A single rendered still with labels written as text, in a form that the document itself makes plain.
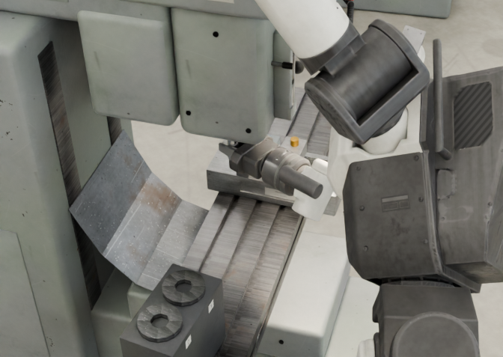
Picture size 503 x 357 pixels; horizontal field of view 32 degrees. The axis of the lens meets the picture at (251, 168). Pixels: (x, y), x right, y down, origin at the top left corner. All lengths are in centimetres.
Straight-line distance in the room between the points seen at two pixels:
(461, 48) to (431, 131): 338
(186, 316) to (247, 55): 53
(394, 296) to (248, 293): 84
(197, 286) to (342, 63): 71
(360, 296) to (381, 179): 102
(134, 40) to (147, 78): 9
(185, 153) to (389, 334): 278
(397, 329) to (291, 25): 44
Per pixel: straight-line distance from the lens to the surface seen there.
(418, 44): 148
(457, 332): 119
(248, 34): 167
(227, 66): 172
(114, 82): 183
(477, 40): 479
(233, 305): 203
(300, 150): 227
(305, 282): 219
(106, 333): 237
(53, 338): 236
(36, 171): 193
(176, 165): 386
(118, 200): 222
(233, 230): 220
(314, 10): 119
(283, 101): 183
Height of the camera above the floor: 245
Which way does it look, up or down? 40 degrees down
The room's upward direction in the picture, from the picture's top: 2 degrees counter-clockwise
